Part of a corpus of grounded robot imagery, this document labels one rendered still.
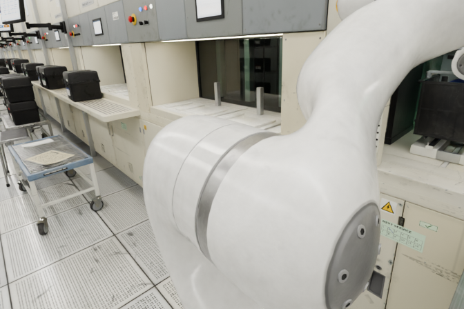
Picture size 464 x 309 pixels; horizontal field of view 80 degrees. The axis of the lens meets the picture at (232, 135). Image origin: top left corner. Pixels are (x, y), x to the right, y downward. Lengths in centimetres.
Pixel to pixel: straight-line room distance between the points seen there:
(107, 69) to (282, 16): 270
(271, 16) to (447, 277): 97
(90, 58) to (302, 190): 334
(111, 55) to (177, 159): 331
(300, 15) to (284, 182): 88
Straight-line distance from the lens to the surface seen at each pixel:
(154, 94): 205
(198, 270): 30
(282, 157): 18
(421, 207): 97
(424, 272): 108
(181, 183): 22
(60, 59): 491
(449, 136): 109
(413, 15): 37
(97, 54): 347
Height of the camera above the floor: 125
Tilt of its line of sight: 18 degrees down
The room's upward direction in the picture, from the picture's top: 2 degrees counter-clockwise
